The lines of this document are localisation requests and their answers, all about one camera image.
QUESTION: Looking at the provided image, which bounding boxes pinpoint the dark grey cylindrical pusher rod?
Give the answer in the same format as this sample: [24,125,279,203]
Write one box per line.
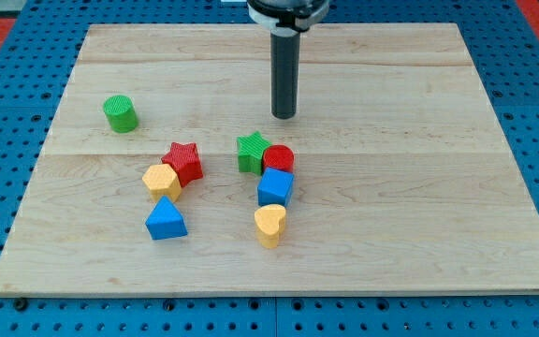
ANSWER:
[269,33,301,120]

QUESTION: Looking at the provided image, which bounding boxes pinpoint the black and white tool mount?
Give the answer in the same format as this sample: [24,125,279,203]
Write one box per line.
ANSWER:
[247,0,330,37]

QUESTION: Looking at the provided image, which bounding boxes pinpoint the green star block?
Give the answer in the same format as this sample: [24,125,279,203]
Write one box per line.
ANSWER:
[237,131,271,175]

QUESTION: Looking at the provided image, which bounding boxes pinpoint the red star block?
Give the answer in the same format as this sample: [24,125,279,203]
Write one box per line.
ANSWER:
[161,142,204,187]

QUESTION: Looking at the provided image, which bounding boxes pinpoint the red cylinder block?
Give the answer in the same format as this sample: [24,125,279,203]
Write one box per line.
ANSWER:
[262,144,295,173]

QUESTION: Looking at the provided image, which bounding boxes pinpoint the blue cube block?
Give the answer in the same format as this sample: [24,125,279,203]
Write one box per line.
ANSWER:
[257,168,295,207]

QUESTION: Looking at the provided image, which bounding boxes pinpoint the green cylinder block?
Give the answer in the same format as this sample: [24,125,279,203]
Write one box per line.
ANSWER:
[103,95,138,133]

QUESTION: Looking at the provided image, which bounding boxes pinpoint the wooden board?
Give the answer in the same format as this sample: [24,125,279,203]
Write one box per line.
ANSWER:
[0,23,539,298]

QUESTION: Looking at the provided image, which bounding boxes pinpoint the yellow heart block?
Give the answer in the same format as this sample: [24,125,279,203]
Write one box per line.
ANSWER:
[254,204,287,249]

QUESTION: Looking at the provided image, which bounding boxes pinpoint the yellow hexagon block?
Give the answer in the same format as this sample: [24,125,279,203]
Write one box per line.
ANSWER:
[141,164,182,202]

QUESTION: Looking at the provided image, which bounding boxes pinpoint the blue triangle block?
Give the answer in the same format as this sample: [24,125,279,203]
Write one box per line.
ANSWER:
[145,196,188,240]

